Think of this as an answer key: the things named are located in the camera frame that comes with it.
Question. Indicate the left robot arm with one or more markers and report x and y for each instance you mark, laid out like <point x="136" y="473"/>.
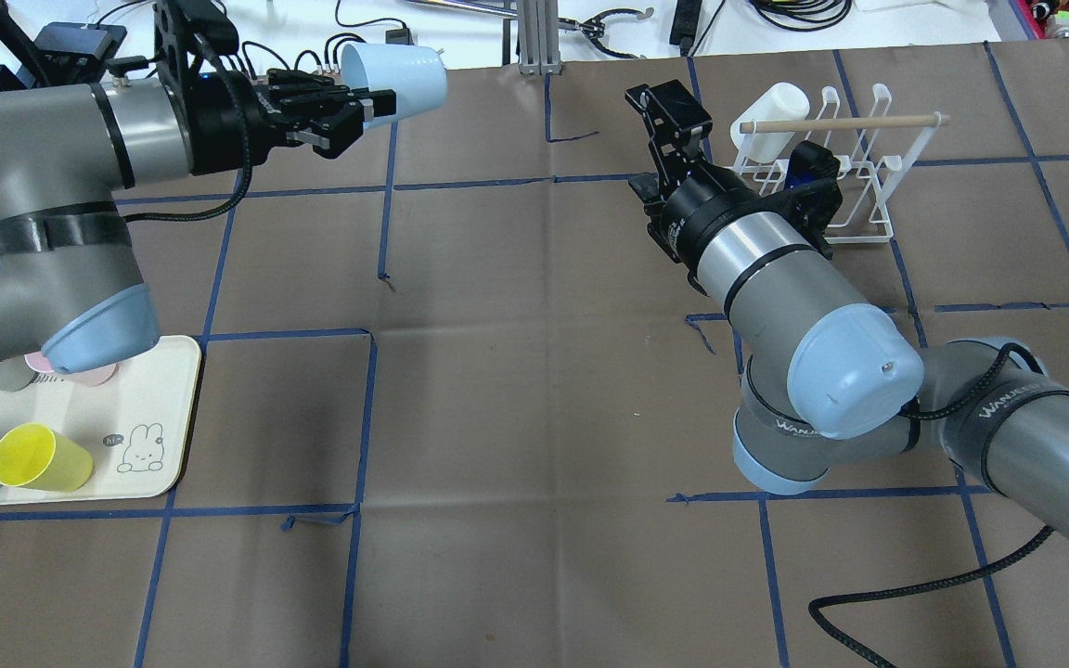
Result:
<point x="70" y="287"/>

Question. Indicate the grey plastic cup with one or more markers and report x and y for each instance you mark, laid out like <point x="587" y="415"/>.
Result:
<point x="15" y="374"/>

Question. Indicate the black power adapter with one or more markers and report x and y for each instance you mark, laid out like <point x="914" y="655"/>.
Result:
<point x="399" y="36"/>

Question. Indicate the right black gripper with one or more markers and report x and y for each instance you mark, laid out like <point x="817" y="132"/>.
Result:
<point x="689" y="211"/>

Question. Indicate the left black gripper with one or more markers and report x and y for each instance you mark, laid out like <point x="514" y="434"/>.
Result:
<point x="219" y="130"/>

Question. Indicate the yellow plastic cup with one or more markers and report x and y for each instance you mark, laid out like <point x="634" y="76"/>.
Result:
<point x="33" y="456"/>

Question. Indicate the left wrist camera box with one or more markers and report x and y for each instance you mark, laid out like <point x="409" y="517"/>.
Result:
<point x="177" y="24"/>

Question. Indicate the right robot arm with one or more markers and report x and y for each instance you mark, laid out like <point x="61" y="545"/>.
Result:
<point x="830" y="379"/>

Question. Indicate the light blue plastic cup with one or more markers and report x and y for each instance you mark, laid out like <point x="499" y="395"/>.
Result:
<point x="415" y="73"/>

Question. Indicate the white plastic cup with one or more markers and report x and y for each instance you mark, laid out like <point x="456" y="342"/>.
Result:
<point x="783" y="102"/>

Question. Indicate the aluminium frame post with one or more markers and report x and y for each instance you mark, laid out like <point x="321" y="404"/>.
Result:
<point x="539" y="42"/>

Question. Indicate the cream rabbit tray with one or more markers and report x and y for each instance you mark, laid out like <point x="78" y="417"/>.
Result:
<point x="136" y="425"/>

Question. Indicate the pink plastic cup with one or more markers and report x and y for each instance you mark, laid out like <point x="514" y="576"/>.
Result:
<point x="90" y="377"/>

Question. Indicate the white wire cup rack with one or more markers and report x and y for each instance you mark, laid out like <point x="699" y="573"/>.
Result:
<point x="875" y="153"/>

